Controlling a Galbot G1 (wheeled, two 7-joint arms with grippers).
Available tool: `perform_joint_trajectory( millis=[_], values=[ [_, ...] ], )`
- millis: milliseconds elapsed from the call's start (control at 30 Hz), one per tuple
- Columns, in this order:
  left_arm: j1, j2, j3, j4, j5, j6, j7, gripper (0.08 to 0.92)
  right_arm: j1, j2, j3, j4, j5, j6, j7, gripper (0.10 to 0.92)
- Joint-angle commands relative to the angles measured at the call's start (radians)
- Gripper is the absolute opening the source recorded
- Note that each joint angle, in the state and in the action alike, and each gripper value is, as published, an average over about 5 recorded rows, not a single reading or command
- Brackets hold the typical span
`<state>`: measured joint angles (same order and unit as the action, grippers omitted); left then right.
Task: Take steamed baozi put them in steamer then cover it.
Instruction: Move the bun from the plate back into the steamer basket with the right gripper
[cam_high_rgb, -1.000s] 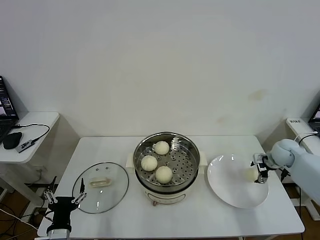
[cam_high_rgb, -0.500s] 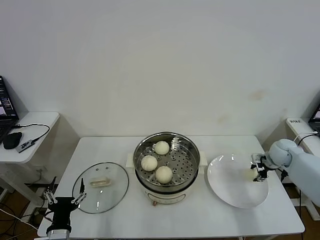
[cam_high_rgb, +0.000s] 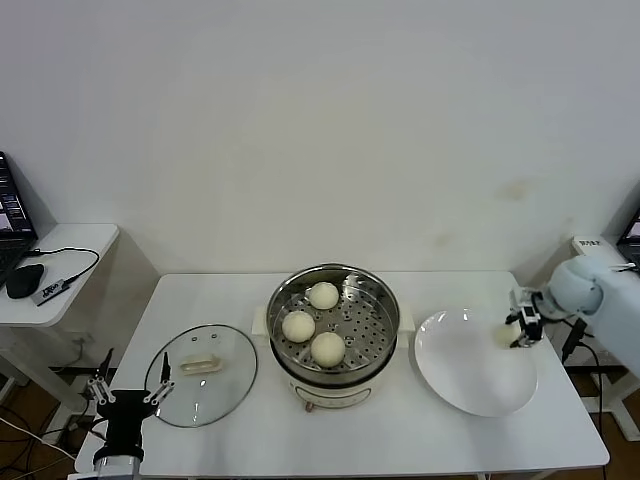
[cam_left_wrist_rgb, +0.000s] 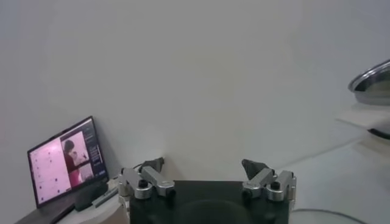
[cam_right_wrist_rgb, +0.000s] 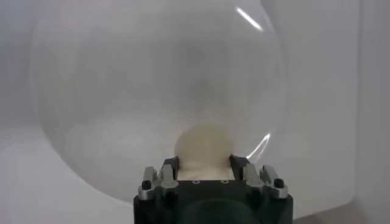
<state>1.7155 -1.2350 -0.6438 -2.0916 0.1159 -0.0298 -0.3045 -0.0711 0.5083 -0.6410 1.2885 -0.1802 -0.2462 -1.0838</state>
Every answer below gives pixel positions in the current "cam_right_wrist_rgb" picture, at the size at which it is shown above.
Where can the round white plate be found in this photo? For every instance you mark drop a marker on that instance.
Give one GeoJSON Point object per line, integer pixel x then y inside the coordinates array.
{"type": "Point", "coordinates": [137, 91]}

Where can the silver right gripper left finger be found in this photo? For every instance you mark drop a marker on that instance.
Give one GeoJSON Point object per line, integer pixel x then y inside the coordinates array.
{"type": "Point", "coordinates": [166, 179]}

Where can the white steamed baozi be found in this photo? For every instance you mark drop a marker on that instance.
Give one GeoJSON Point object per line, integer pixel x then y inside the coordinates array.
{"type": "Point", "coordinates": [204, 149]}

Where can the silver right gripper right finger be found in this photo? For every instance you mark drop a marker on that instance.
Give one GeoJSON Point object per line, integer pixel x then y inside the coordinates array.
{"type": "Point", "coordinates": [253, 178]}

